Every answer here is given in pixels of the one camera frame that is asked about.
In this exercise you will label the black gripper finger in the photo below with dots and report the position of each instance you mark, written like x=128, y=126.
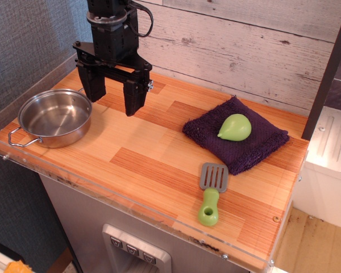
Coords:
x=93, y=82
x=134, y=97

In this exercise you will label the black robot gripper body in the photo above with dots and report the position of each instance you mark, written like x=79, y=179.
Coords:
x=114, y=51

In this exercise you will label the green handled grey spatula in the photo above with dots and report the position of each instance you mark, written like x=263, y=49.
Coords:
x=213, y=182

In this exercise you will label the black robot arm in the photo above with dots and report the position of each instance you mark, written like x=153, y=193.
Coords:
x=113, y=12

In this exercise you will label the purple folded cloth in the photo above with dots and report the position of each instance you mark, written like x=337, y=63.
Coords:
x=265, y=138

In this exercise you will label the stainless steel pot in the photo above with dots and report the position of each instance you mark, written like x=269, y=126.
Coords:
x=54, y=118

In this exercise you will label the clear acrylic table guard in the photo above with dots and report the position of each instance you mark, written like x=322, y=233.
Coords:
x=148, y=167

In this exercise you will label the green toy pear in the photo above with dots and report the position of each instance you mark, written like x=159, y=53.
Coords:
x=236, y=127

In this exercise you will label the grey toy fridge cabinet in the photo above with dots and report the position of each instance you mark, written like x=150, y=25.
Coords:
x=83, y=217

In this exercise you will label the silver dispenser button panel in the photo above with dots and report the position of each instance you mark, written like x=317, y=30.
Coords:
x=127, y=253

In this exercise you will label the yellow object at corner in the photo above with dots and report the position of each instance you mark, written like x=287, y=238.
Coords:
x=17, y=267

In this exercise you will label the white toy cabinet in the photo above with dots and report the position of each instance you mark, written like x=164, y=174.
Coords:
x=318, y=190

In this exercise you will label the dark wooden post right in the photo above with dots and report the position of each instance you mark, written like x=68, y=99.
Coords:
x=325, y=85

